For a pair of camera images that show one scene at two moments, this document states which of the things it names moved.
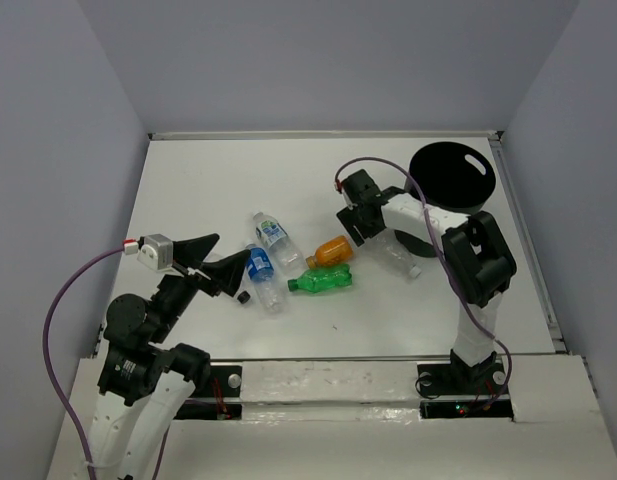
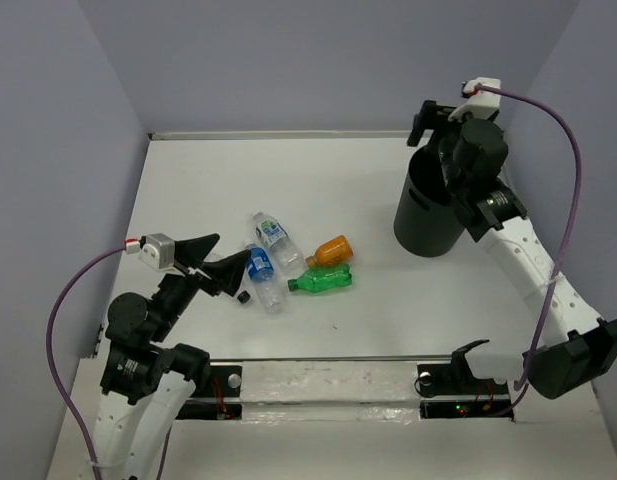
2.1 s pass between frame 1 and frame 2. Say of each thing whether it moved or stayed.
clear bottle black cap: stayed
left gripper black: stayed
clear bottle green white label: stayed
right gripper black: moved
